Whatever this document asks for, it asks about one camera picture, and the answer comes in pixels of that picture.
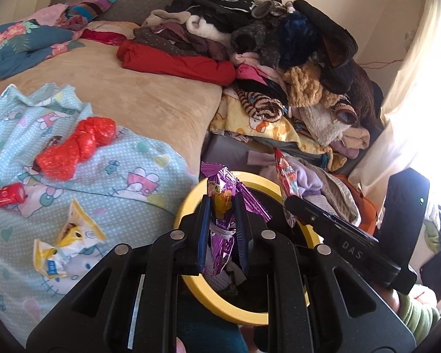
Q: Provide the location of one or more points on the beige bed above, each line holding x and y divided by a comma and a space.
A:
150, 95

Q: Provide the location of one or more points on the yellow round bin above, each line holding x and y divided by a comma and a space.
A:
220, 309

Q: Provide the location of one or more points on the person's left hand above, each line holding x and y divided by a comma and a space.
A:
180, 346

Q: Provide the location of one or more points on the light blue cartoon blanket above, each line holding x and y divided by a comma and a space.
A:
132, 191

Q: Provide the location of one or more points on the red patterned pillow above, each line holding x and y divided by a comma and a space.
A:
103, 36

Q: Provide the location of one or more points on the purple foil snack wrapper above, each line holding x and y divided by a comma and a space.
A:
224, 191

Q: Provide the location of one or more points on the pile of clothes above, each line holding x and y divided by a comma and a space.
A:
279, 44

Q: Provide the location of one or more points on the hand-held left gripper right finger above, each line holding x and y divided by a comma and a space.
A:
242, 235

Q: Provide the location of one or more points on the person's right forearm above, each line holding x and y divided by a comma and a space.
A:
419, 316

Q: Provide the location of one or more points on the red crumpled plastic bag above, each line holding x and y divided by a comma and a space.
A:
62, 161

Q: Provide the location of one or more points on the blue floral quilt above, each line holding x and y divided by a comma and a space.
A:
14, 44

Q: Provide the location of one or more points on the red tube wrapper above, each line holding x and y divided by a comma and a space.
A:
3, 195

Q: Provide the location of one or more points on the pink cloth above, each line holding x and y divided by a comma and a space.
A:
47, 14

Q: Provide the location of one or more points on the red printed snack wrapper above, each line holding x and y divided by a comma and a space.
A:
286, 180

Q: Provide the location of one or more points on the small brown wrapper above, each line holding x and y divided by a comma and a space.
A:
55, 139

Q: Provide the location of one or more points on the yellow cartoon blanket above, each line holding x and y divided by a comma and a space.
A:
250, 125

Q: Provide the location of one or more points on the striped pillow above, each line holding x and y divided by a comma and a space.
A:
88, 9

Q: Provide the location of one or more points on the dark teal pants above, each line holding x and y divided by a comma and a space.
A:
205, 331

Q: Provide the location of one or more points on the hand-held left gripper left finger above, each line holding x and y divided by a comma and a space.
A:
204, 228

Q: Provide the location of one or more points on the yellow and white wrapper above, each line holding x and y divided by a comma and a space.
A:
68, 239

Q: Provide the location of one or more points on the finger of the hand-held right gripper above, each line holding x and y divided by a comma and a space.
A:
327, 228

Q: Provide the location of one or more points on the cream curtain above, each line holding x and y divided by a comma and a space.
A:
426, 99

